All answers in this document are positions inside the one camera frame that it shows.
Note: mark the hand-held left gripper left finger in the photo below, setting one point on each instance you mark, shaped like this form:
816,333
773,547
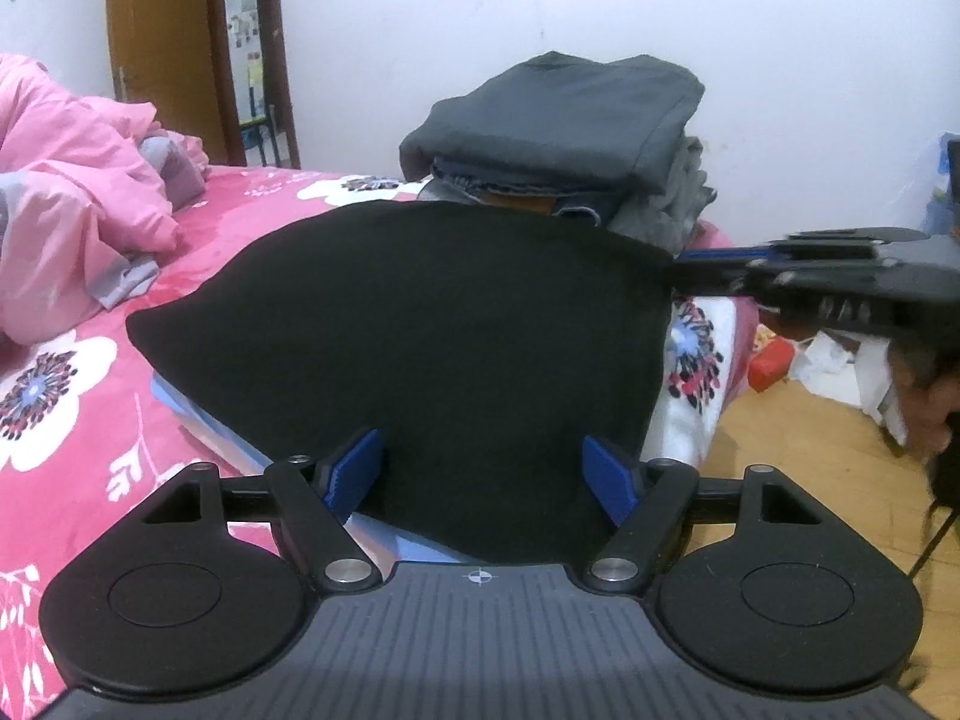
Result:
358,469

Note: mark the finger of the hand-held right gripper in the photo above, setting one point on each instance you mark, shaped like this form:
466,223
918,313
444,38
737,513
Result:
720,270

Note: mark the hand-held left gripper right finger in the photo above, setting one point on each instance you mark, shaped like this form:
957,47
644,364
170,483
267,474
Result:
606,476

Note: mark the black t-shirt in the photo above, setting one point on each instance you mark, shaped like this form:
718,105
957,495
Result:
450,330

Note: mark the person's right hand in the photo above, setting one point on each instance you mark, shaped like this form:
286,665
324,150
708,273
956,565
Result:
926,397

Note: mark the white crumpled paper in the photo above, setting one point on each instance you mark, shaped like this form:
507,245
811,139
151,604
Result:
847,375

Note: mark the red box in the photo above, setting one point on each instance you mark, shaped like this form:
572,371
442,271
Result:
772,364

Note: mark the folded light blue garment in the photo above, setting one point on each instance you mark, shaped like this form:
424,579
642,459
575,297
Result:
187,409

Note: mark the folded blue jeans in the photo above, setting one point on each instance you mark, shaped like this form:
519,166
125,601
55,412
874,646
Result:
517,199

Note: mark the folded dark grey garment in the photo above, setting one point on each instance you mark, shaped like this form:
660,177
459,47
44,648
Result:
555,112

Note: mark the pink floral bed blanket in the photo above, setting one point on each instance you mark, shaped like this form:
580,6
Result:
202,225

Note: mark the pink rabbit print duvet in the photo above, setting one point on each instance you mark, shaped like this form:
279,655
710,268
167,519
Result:
75,165

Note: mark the brown wooden door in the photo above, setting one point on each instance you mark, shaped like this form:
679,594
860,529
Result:
165,30

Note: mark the dark wooden door frame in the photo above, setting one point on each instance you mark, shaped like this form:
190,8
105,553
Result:
277,37

